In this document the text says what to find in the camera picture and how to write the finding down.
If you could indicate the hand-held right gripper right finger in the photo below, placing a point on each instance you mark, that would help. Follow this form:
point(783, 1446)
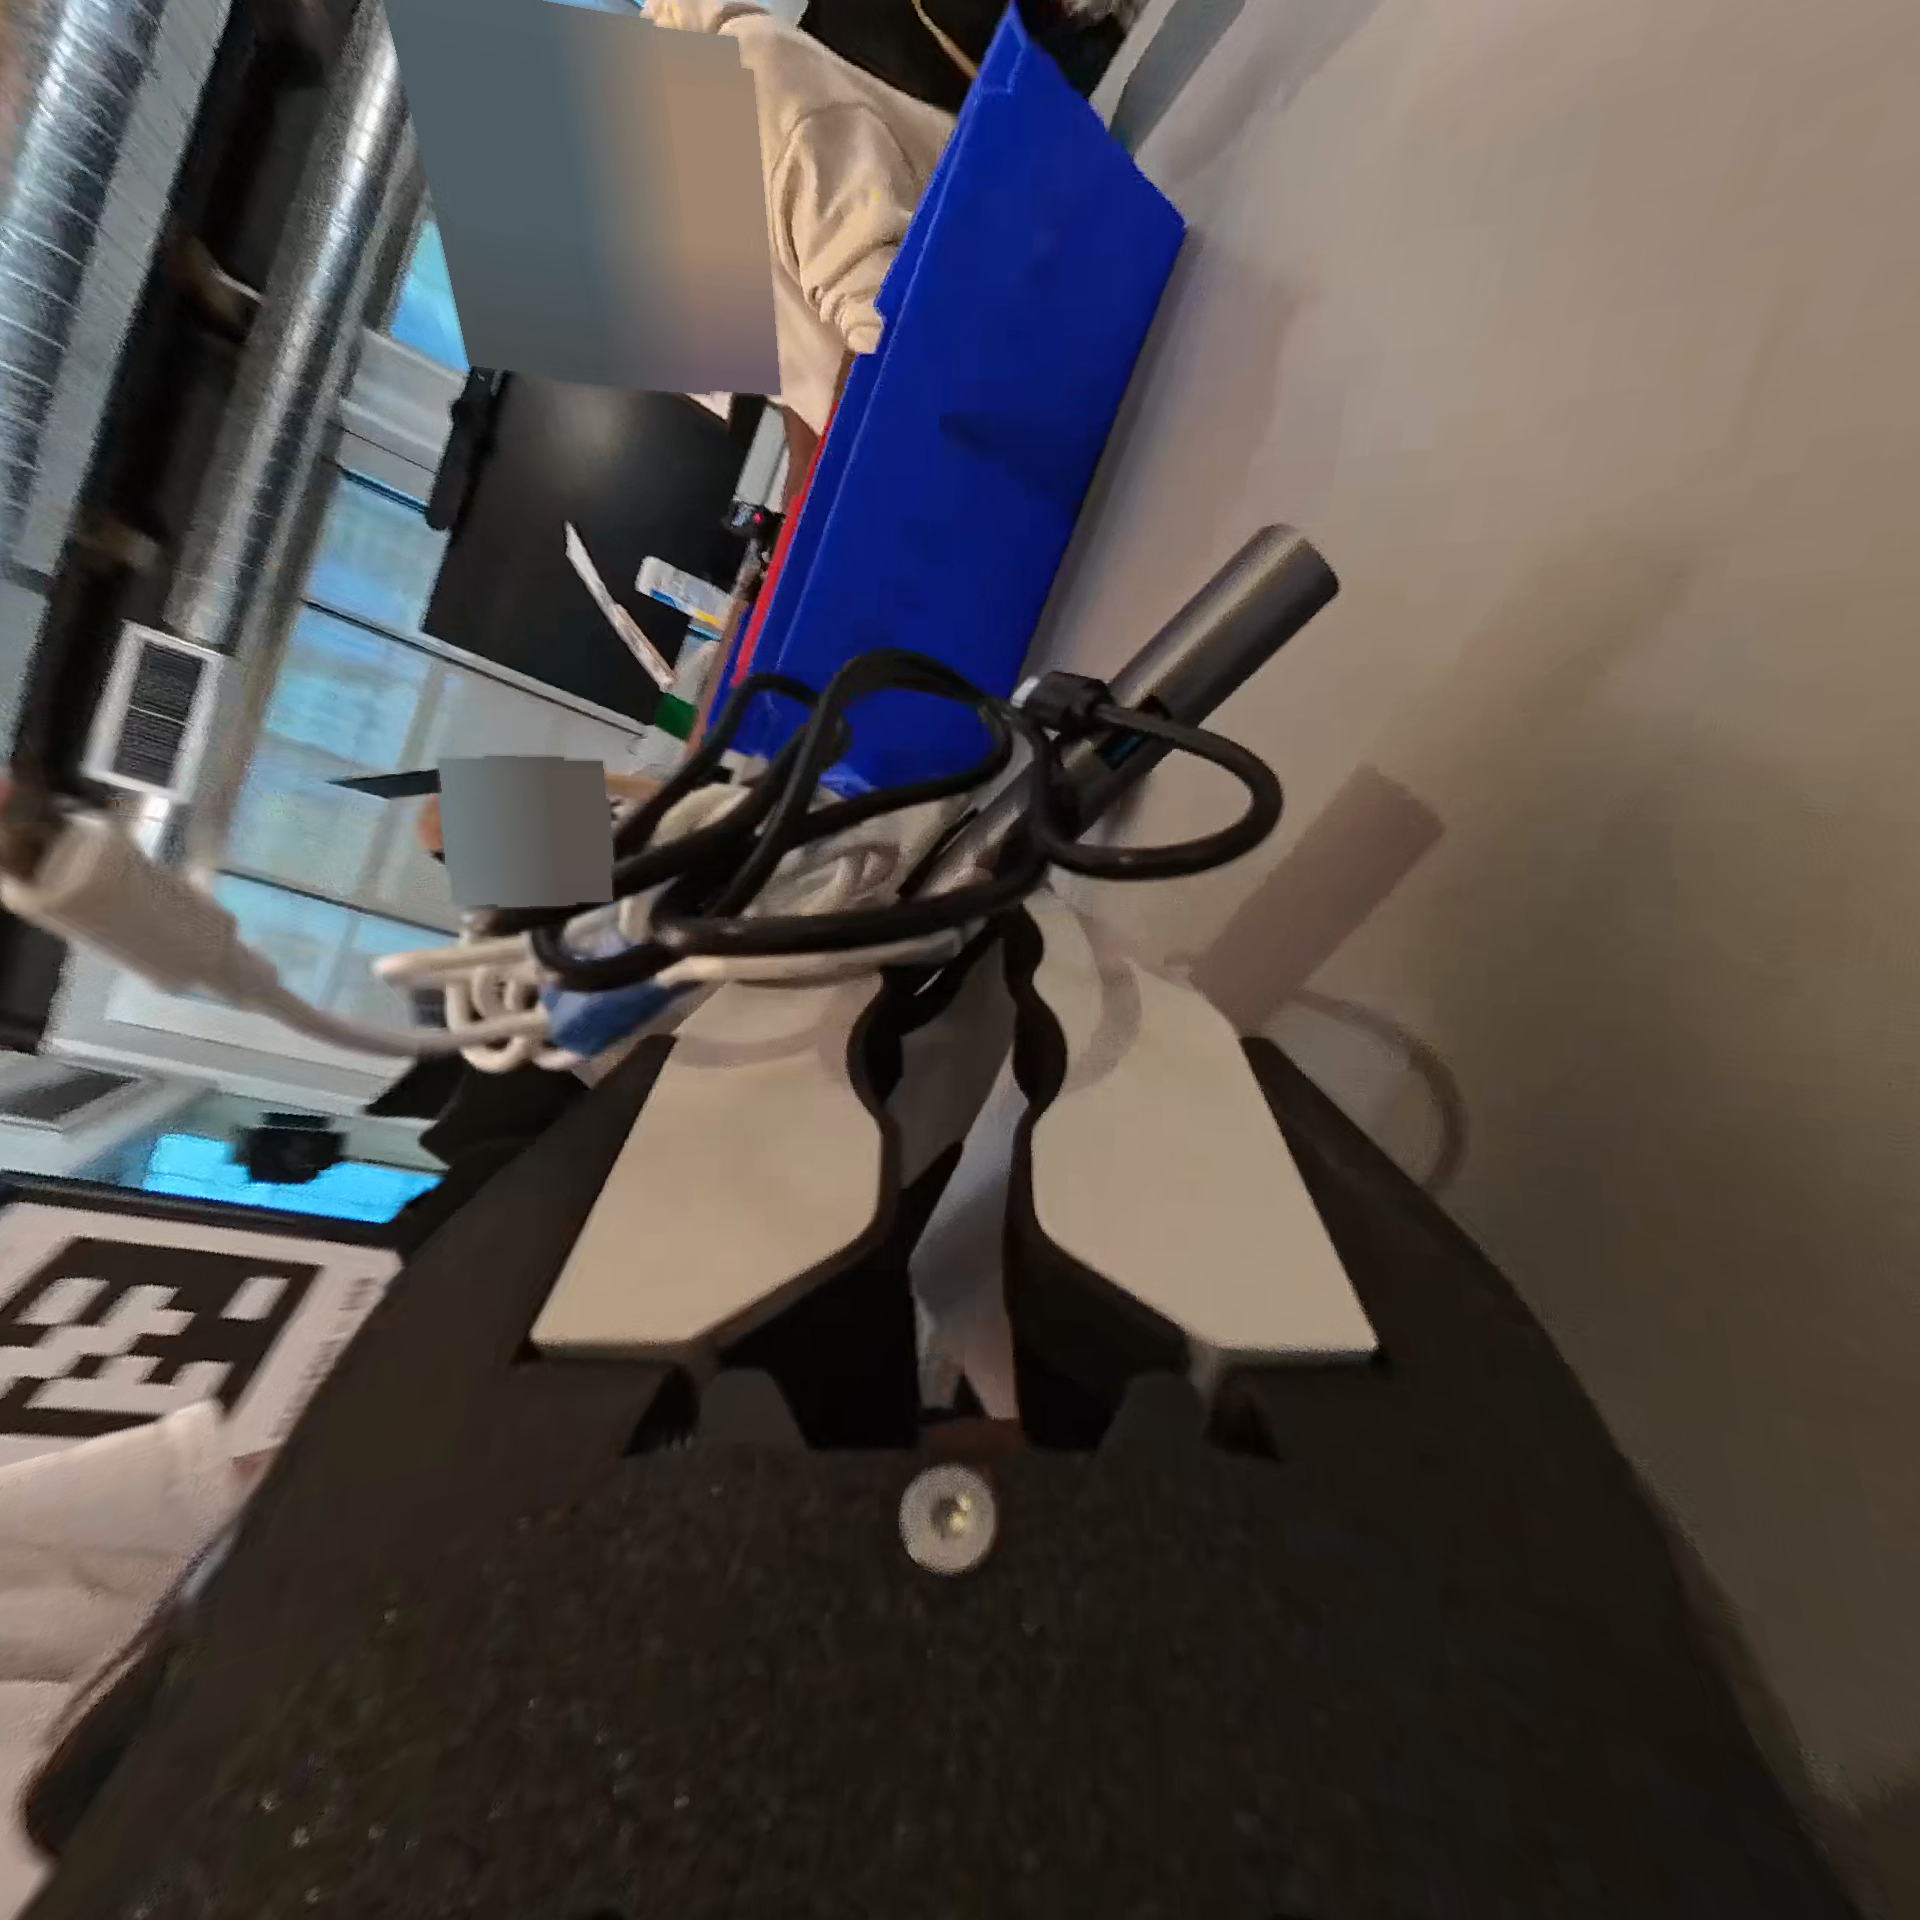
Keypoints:
point(1200, 1201)

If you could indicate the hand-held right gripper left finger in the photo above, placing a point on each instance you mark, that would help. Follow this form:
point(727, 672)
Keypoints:
point(720, 1184)

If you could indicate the grey usb hub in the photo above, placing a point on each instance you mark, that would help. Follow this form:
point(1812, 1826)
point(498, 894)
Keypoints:
point(1230, 616)

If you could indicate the blue plastic bin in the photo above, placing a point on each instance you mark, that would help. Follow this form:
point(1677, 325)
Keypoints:
point(991, 375)

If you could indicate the grey desk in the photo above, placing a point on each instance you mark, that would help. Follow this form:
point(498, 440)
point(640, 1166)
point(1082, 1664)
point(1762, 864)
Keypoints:
point(1576, 599)

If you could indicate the person's white shirt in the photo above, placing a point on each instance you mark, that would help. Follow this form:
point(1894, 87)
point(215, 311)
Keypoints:
point(76, 1576)

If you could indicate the red plastic bin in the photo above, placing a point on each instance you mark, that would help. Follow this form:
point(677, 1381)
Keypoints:
point(770, 592)

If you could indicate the white ceiling vent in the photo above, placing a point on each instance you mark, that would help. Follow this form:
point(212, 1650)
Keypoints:
point(149, 704)

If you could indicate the black monitor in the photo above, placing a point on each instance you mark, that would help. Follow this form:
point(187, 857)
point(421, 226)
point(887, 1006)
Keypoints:
point(600, 510)

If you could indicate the silver ventilation duct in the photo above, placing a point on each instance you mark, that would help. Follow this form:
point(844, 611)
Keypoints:
point(323, 301)
point(44, 225)

